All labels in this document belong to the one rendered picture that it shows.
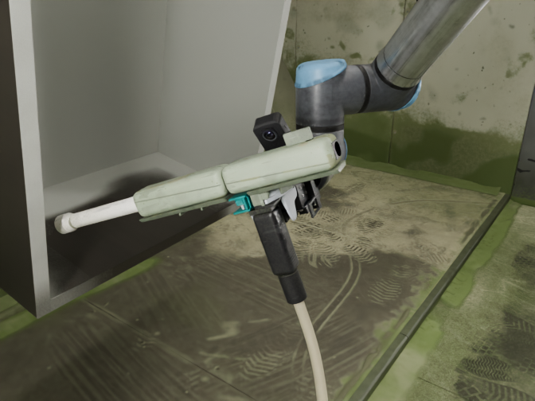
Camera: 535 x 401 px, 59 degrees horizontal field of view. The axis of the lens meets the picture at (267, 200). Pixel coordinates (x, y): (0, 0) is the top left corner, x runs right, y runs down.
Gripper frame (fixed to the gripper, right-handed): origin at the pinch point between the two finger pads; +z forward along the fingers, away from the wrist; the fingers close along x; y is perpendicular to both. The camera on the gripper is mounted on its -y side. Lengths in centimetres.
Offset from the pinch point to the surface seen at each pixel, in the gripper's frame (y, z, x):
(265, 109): -9.0, -46.6, 13.7
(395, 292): 62, -88, 7
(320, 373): 27.6, 0.1, -0.4
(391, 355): 64, -57, 6
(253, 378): 54, -36, 36
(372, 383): 64, -45, 9
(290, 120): 6, -209, 67
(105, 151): -12, -41, 56
